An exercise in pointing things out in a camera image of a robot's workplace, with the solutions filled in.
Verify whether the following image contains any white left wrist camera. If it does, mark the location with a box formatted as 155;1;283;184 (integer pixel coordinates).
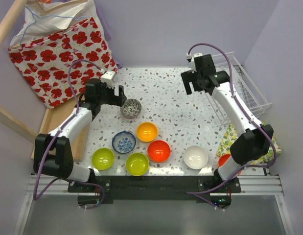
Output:
100;70;117;87

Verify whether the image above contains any red poppy print bag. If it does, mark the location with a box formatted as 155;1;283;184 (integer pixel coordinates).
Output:
8;18;118;109

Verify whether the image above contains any white plastic bowl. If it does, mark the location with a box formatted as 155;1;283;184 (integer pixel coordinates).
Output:
183;145;209;170

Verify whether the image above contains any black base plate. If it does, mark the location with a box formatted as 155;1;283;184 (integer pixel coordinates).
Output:
68;174;241;209

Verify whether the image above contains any left lime green bowl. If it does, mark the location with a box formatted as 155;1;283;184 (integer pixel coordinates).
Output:
91;148;115;171

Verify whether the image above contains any lemon print cloth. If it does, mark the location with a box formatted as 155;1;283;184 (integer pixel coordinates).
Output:
216;123;274;165

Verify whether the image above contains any lime green bowl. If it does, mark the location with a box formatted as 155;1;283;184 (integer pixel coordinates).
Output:
91;148;115;171
125;153;149;176

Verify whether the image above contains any grey patterned ceramic bowl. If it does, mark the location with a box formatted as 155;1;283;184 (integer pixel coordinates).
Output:
120;99;142;118

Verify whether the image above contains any wooden pole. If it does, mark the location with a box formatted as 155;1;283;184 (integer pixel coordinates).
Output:
0;0;27;48

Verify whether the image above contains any blue white ceramic bowl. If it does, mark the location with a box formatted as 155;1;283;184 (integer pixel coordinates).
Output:
112;131;136;154

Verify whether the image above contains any white wire dish rack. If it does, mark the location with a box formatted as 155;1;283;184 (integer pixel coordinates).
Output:
205;52;271;127

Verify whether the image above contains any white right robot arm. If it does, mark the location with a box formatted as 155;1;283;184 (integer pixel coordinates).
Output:
181;53;274;192

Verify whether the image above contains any wooden beam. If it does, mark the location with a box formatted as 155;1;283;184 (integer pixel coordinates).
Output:
0;106;37;143

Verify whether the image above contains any right lime green bowl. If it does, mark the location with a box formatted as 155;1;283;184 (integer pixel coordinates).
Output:
125;153;149;176

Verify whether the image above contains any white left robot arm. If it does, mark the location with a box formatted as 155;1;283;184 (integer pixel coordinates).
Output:
33;79;127;192

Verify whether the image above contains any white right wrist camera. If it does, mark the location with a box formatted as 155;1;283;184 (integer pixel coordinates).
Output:
186;53;203;73

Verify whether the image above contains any aluminium rail frame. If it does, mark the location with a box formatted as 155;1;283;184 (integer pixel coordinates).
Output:
13;175;294;235

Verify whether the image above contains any yellow orange plastic bowl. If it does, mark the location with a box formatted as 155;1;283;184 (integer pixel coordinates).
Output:
136;122;158;142

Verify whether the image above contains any red orange plastic bowl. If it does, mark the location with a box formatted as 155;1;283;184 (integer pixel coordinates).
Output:
147;140;171;163

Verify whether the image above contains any white cloth bag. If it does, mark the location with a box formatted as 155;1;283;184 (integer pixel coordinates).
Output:
10;0;103;47

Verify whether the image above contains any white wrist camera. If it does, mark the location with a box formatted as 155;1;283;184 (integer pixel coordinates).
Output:
186;53;203;73
100;70;117;87

